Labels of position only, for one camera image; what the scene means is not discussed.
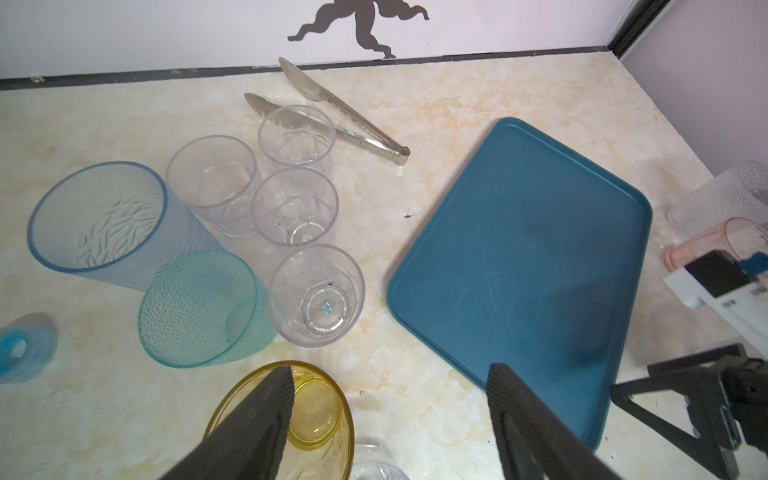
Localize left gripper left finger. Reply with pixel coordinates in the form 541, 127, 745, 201
164, 366, 295, 479

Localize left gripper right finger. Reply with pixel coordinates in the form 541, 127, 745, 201
486, 363, 618, 479

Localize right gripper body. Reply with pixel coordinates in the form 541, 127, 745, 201
722, 359, 767, 454

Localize green textured plastic cup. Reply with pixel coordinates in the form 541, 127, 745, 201
138, 251, 277, 369

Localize tall blue frosted cup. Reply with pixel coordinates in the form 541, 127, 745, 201
27, 161, 222, 291

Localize pink transparent cup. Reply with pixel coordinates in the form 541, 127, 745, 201
663, 217, 767, 272

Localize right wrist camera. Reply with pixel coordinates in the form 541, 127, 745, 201
664, 250, 767, 357

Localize teal plastic tray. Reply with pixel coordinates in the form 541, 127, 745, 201
386, 117, 652, 449

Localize clear glass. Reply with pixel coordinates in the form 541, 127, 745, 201
268, 244, 366, 348
165, 135, 262, 238
350, 443, 409, 480
251, 167, 340, 251
258, 105, 337, 179

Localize yellow transparent cup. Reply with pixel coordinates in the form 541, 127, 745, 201
205, 360, 354, 480

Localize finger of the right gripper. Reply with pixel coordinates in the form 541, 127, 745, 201
610, 343, 748, 479

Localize metal serving tongs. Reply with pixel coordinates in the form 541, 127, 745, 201
278, 57, 411, 166

